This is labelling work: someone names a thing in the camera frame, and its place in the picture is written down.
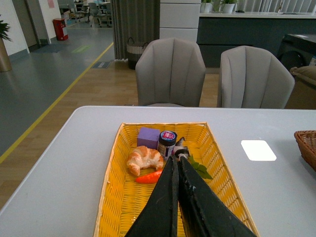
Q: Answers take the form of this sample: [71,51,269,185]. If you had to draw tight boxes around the grey woven laundry basket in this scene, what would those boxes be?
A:
[126,37,149,70]

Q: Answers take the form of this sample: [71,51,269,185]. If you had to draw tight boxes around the grey chair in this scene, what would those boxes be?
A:
[217,45,295,109]
[135,38,206,107]

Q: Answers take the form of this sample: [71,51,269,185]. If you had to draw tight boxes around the orange toy carrot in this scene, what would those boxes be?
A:
[135,155,213,184]

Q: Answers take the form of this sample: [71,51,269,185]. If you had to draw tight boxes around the potted plant gold pot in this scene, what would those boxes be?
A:
[0,20,12,72]

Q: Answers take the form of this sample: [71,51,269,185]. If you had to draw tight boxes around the grey curtain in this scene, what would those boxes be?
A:
[111,0,160,60]

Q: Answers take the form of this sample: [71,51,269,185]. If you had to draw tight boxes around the office chair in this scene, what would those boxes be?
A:
[88,1,112,27]

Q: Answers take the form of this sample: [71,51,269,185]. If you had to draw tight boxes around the black white animal figurine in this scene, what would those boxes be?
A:
[172,137,190,161]

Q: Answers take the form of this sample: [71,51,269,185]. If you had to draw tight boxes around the white potted plant left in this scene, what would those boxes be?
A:
[200,0,213,13]

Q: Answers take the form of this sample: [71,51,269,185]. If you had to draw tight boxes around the beige cushion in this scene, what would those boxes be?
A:
[290,66,316,85]

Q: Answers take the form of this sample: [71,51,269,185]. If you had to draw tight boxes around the brown wicker basket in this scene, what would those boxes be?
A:
[294,130,316,170]

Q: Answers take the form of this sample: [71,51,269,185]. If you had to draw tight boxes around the right grey chair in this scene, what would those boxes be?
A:
[217,45,295,109]

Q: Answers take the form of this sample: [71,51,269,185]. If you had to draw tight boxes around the small dark jar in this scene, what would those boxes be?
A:
[158,130,177,161]

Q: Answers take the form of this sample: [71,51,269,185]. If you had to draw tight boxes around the dark washing machine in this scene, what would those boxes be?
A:
[276,34,316,70]

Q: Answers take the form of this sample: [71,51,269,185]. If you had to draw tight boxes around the toy croissant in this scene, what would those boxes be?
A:
[126,146,164,176]

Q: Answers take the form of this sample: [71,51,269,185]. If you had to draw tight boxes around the white potted plant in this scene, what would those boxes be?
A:
[200,0,213,13]
[220,0,238,14]

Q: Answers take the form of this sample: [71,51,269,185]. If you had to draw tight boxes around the yellow woven basket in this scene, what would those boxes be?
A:
[94,122,260,237]

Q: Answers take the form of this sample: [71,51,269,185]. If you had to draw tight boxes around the left grey chair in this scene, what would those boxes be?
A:
[135,38,206,107]

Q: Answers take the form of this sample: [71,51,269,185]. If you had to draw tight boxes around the dark counter cabinet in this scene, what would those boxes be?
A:
[197,12,316,68]

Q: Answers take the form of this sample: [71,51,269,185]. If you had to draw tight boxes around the purple foam block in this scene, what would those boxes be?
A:
[137,127,160,150]

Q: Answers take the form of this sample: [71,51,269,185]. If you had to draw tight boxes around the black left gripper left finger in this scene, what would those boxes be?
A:
[126,156,178,237]

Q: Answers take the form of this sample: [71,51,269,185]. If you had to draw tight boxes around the red bin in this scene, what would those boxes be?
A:
[53,18,69,40]

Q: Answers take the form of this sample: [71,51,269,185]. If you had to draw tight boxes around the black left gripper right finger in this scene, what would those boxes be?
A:
[178,158,255,237]

